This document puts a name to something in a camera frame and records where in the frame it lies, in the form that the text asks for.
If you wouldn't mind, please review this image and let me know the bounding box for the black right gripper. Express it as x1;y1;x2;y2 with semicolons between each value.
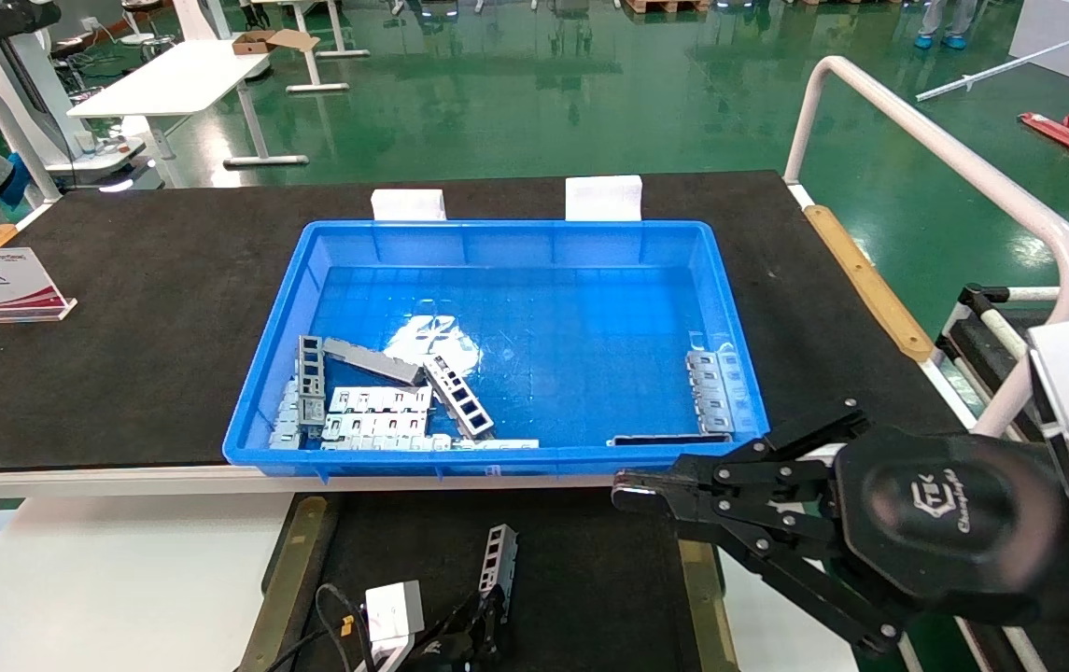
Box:
613;399;1068;656

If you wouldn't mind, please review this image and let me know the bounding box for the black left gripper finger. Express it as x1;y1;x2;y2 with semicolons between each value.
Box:
422;616;481;672
476;584;510;656

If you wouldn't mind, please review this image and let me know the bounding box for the gray bracket with square holes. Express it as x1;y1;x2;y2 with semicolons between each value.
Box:
479;524;519;598
421;354;497;441
297;333;327;437

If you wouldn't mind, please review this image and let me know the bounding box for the black flat container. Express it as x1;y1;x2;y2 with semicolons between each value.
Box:
289;485;714;672

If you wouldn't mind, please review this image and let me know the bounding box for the stacked gray clip part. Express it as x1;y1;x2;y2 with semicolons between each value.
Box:
269;377;304;452

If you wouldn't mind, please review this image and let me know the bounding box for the brass edge strip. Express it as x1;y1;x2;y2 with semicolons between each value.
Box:
668;537;742;672

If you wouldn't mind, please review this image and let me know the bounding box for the thin gray metal strip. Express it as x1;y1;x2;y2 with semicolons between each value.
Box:
319;434;541;453

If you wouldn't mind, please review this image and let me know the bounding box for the light gray notched plate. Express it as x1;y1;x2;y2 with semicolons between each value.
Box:
320;413;430;439
328;385;433;417

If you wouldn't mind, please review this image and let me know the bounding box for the blue plastic bin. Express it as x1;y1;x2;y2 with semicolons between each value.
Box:
222;219;767;480

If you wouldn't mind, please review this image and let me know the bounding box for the flat gray metal plate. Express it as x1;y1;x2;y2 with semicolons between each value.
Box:
322;337;426;387

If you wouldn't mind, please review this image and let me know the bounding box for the white paper label right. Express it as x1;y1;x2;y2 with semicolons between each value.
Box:
564;174;644;223

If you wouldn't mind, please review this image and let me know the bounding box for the white paper label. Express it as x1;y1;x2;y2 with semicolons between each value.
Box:
564;174;644;223
372;188;447;223

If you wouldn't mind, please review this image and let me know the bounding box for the white paper label left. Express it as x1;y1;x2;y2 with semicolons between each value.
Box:
372;188;447;223

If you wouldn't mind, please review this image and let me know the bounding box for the black table mat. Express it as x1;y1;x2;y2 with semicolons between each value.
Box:
0;170;967;474

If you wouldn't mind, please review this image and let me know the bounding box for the long white pipe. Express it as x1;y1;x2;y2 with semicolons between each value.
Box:
915;17;1069;103

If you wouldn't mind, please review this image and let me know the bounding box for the small open cardboard box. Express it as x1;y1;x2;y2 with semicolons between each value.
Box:
232;27;321;56

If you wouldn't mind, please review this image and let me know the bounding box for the white desk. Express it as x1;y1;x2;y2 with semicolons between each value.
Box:
66;37;311;189

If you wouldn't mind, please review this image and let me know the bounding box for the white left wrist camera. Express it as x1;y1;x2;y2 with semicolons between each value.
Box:
363;580;426;669

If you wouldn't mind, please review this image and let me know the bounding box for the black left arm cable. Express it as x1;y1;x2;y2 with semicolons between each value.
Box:
233;582;484;672

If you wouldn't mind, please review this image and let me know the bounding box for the gray notched bracket stack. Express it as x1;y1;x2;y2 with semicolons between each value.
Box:
685;349;742;436

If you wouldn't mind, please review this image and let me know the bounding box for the black table with white frame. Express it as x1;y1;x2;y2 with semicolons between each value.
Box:
934;283;1069;672

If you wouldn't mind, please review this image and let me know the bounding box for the white table frame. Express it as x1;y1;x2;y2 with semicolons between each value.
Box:
245;0;373;93

